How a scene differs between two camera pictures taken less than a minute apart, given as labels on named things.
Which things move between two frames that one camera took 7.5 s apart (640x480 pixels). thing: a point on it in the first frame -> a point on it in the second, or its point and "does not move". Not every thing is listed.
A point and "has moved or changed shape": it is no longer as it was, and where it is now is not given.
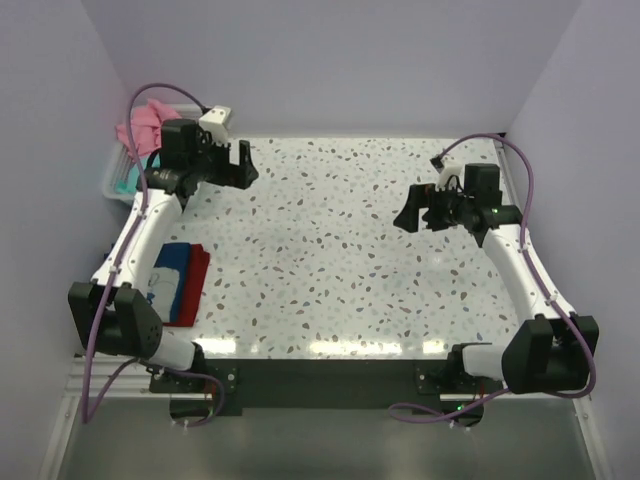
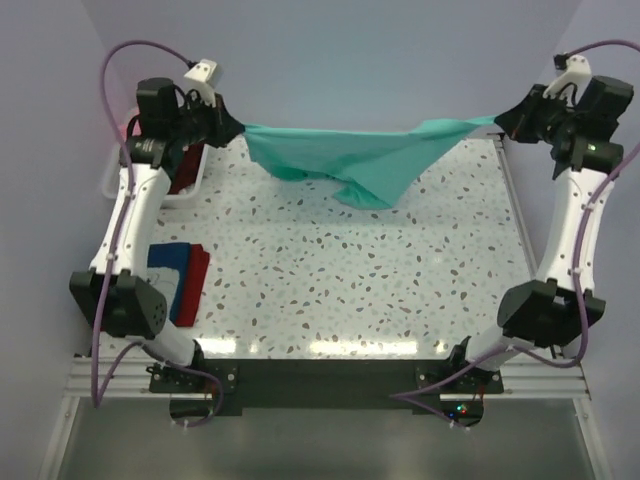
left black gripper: [239, 176] -> [225, 126]
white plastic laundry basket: [120, 158] does not move
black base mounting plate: [328, 382] does not move
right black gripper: [421, 197] -> [517, 122]
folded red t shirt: [198, 267] does not move
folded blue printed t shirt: [168, 279] does not move
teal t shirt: [128, 184] has moved or changed shape
